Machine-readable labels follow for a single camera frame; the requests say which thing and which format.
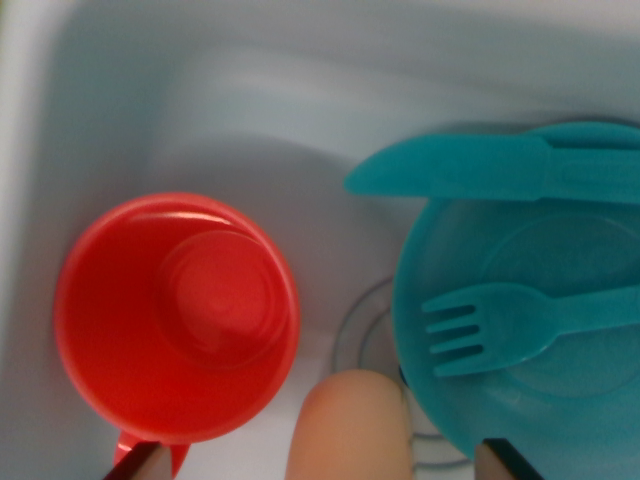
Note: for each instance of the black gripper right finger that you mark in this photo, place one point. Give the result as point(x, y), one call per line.
point(502, 462)

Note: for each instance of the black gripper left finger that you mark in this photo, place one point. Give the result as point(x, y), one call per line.
point(145, 465)

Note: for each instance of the beige detergent bottle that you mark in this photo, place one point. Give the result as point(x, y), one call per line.
point(350, 430)

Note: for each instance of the light blue toy sink unit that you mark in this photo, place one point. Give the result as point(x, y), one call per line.
point(250, 100)

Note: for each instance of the teal plate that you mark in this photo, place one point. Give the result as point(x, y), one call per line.
point(550, 400)
point(600, 132)

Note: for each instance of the teal plastic fork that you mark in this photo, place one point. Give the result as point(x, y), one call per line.
point(500, 320)

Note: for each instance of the teal plastic knife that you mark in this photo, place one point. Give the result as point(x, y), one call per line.
point(450, 170)

